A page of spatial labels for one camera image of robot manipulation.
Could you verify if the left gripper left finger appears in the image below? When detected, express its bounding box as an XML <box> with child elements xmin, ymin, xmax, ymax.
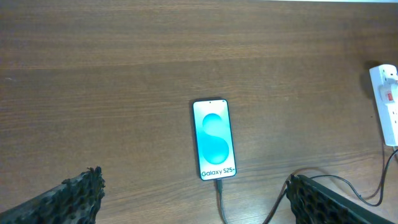
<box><xmin>1</xmin><ymin>166</ymin><xmax>105</xmax><ymax>224</ymax></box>

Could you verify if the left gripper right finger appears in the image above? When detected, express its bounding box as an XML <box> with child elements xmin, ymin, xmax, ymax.
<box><xmin>286</xmin><ymin>175</ymin><xmax>393</xmax><ymax>224</ymax></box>

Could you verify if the black USB charging cable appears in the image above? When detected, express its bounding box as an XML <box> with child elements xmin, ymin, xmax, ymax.
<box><xmin>215</xmin><ymin>146</ymin><xmax>398</xmax><ymax>224</ymax></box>

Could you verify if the blue Galaxy smartphone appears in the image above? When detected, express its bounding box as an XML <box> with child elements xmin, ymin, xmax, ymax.
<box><xmin>192</xmin><ymin>99</ymin><xmax>237</xmax><ymax>181</ymax></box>

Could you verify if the white USB charger adapter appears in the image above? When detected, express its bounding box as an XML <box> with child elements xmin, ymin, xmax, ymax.
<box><xmin>379</xmin><ymin>81</ymin><xmax>397</xmax><ymax>105</ymax></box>

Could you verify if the white power strip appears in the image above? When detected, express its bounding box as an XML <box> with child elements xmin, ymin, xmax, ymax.
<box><xmin>369</xmin><ymin>64</ymin><xmax>397</xmax><ymax>147</ymax></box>

